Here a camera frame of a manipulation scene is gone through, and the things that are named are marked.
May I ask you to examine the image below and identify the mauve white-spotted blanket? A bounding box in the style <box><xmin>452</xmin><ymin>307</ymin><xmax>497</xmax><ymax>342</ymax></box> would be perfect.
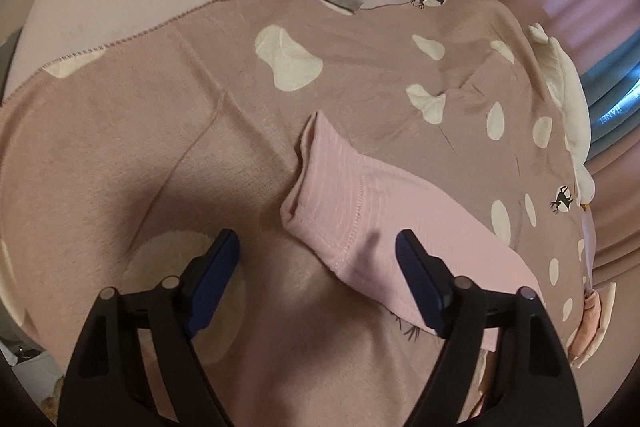
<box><xmin>0</xmin><ymin>0</ymin><xmax>596</xmax><ymax>427</ymax></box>

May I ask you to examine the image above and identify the lavender bed sheet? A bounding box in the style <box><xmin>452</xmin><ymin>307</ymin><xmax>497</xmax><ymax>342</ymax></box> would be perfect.
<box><xmin>5</xmin><ymin>0</ymin><xmax>411</xmax><ymax>98</ymax></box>

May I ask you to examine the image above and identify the white goose plush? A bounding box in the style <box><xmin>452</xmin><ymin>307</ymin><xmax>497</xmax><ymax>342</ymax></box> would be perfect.
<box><xmin>527</xmin><ymin>23</ymin><xmax>596</xmax><ymax>208</ymax></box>

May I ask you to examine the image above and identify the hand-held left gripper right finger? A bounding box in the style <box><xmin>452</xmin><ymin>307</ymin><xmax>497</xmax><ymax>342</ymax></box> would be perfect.
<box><xmin>395</xmin><ymin>229</ymin><xmax>585</xmax><ymax>427</ymax></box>

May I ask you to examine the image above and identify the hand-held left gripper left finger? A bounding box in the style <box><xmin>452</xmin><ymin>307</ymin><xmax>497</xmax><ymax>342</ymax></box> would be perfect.
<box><xmin>56</xmin><ymin>229</ymin><xmax>241</xmax><ymax>427</ymax></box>

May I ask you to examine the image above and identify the pink ribbed garment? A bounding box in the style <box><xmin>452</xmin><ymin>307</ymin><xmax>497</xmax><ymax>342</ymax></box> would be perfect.
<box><xmin>280</xmin><ymin>111</ymin><xmax>548</xmax><ymax>353</ymax></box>

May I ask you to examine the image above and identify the peach flower cushion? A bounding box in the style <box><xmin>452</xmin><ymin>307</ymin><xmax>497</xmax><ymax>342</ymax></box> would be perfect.
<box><xmin>567</xmin><ymin>282</ymin><xmax>618</xmax><ymax>368</ymax></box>

